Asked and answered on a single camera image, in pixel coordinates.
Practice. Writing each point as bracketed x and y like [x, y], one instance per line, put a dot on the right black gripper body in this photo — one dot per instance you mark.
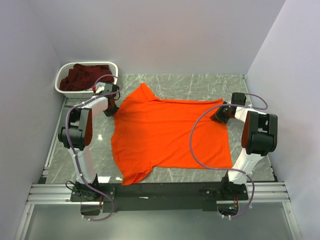
[222, 114]

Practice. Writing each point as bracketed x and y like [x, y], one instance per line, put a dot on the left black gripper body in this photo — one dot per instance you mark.
[111, 111]

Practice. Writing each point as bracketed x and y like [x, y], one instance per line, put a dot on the orange polo shirt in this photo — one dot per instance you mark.
[168, 133]

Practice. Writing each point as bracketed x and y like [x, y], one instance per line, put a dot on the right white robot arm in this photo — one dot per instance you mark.
[259, 137]

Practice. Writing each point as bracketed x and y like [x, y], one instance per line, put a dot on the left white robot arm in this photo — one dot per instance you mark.
[75, 131]

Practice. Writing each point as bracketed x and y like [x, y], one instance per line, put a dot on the white printed shirt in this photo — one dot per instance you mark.
[90, 88]

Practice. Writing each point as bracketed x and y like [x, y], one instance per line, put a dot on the dark red shirt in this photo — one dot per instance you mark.
[82, 77]

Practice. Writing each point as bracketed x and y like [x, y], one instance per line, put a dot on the white plastic laundry basket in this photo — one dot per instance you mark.
[63, 72]

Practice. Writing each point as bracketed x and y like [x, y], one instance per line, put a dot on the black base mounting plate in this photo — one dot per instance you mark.
[160, 196]

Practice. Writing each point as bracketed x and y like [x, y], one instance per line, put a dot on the aluminium rail frame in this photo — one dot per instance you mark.
[54, 194]

